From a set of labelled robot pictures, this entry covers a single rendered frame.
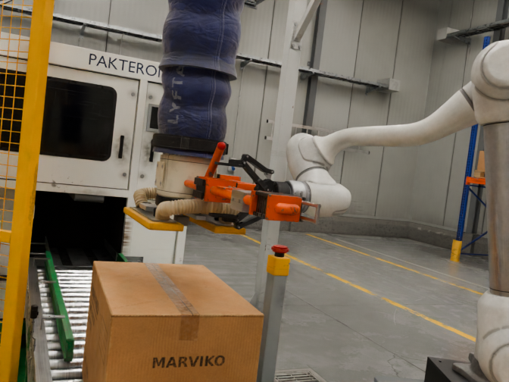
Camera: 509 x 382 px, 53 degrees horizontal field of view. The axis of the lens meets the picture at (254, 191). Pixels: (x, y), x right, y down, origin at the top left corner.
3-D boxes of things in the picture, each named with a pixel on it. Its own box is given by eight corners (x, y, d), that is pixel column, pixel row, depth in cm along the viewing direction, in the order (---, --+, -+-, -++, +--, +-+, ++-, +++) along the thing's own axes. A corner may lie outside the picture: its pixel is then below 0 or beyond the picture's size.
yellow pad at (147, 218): (123, 212, 167) (124, 197, 167) (152, 214, 171) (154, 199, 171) (148, 230, 137) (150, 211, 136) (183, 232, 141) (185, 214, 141)
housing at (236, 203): (228, 208, 118) (230, 188, 117) (254, 210, 121) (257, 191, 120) (240, 212, 111) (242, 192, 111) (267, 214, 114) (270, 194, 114)
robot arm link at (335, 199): (298, 223, 146) (286, 188, 154) (343, 226, 153) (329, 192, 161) (316, 199, 139) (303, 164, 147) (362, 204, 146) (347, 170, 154)
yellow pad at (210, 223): (178, 216, 175) (179, 201, 175) (205, 217, 180) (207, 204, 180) (213, 233, 145) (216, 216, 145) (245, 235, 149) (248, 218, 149)
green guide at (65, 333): (31, 263, 326) (32, 249, 326) (48, 263, 330) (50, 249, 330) (41, 363, 181) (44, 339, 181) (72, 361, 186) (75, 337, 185)
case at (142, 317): (81, 372, 180) (93, 260, 178) (192, 367, 195) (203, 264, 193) (94, 476, 124) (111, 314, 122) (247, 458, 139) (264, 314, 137)
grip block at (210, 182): (191, 197, 137) (193, 175, 137) (224, 200, 141) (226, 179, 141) (201, 201, 129) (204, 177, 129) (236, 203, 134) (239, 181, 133)
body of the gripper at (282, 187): (293, 181, 139) (263, 178, 135) (288, 212, 140) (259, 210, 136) (279, 179, 146) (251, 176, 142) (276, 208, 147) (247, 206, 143)
